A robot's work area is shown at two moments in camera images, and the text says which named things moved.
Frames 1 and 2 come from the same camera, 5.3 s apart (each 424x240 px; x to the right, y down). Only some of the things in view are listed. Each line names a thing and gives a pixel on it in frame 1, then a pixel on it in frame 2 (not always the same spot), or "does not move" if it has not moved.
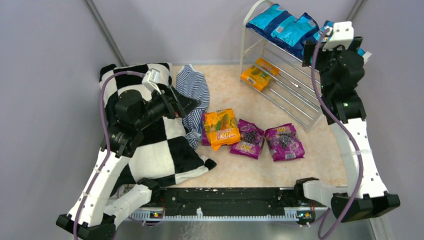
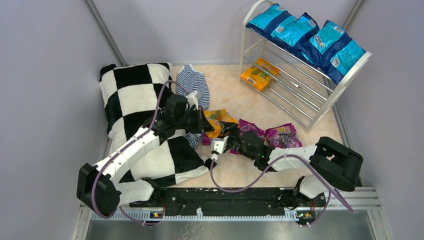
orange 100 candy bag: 221,127 does not move
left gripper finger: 187,104 to 206,126
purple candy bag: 205,141 does not move
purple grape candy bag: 283,143 does not move
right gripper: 308,52 to 230,142
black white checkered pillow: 136,95 does not move
